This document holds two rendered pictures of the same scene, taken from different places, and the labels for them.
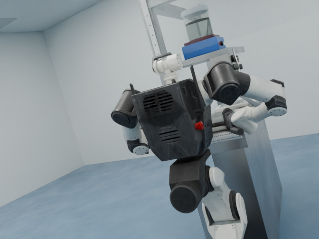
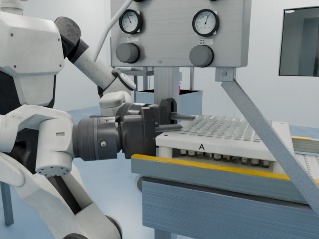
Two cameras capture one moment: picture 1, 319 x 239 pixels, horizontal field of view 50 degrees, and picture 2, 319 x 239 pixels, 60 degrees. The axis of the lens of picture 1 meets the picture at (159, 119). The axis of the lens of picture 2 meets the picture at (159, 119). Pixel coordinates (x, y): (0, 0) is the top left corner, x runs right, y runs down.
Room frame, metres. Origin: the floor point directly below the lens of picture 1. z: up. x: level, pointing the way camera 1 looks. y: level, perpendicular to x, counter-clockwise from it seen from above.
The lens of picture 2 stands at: (1.87, -0.93, 1.11)
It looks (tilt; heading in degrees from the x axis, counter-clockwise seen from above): 12 degrees down; 89
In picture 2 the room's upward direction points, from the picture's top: straight up
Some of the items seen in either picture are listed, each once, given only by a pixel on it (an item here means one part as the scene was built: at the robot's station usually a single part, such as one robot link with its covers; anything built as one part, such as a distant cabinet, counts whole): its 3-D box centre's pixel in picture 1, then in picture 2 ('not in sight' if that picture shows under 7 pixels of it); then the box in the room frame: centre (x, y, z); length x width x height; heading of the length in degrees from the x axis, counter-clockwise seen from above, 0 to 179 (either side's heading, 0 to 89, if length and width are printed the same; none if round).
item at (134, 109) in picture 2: not in sight; (153, 120); (1.86, -0.20, 0.95); 0.12 x 0.10 x 0.13; 148
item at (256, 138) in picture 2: not in sight; (255, 155); (2.05, -0.45, 0.94); 0.01 x 0.01 x 0.07
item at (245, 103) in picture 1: (233, 105); not in sight; (2.46, -0.54, 0.95); 0.25 x 0.24 x 0.02; 68
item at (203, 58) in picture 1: (207, 59); not in sight; (2.15, -0.39, 1.31); 0.62 x 0.38 x 0.04; 156
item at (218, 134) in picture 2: not in sight; (217, 151); (1.99, -0.42, 0.94); 0.01 x 0.01 x 0.07
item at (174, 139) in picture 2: (220, 116); (229, 133); (2.03, -0.35, 0.95); 0.25 x 0.24 x 0.02; 66
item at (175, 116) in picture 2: not in sight; (182, 115); (1.94, -0.25, 0.97); 0.06 x 0.03 x 0.02; 148
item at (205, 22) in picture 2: not in sight; (205, 23); (1.94, -0.51, 1.16); 0.04 x 0.01 x 0.04; 156
